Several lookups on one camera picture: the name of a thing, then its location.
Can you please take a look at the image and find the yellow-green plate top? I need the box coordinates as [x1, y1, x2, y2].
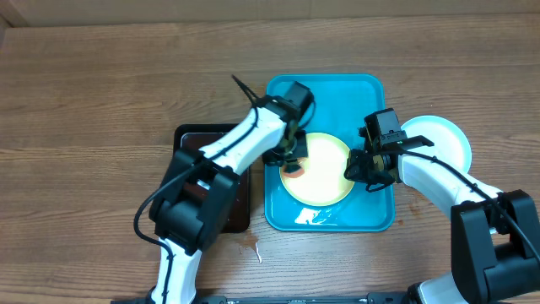
[280, 133, 354, 207]

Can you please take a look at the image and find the light blue plate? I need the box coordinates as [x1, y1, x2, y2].
[402, 115, 473, 172]

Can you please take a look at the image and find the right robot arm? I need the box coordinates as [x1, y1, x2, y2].
[344, 108, 539, 304]

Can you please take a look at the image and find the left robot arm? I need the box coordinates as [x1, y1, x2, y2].
[133, 82, 315, 303]

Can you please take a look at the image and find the teal plastic serving tray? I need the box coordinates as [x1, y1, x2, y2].
[264, 73, 396, 232]

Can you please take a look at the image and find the black rectangular water tray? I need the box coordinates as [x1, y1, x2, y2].
[173, 123, 251, 233]

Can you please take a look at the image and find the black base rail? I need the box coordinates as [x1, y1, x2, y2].
[110, 290, 423, 304]

